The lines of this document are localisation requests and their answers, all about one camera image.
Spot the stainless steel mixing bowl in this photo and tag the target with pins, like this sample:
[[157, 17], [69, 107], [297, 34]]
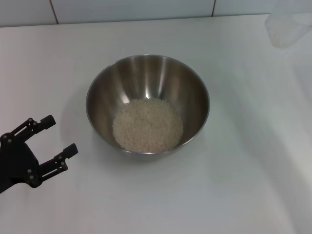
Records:
[[109, 85]]

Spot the transparent plastic cup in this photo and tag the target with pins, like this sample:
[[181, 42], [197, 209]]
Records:
[[280, 34]]

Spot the white rice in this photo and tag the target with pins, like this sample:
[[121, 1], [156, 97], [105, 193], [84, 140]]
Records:
[[146, 126]]

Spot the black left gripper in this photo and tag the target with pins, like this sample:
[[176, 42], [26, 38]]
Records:
[[17, 161]]

